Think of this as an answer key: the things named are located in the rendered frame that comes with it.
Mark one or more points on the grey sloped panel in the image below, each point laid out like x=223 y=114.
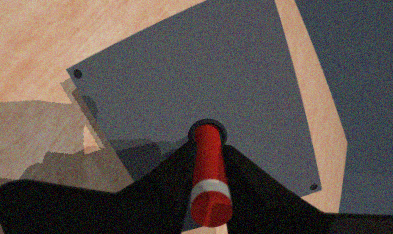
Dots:
x=219 y=62

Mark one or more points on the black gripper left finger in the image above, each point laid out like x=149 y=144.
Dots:
x=154 y=204

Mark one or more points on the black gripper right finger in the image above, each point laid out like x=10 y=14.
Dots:
x=261 y=205

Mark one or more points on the red peg with white band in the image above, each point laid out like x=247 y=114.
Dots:
x=211 y=204

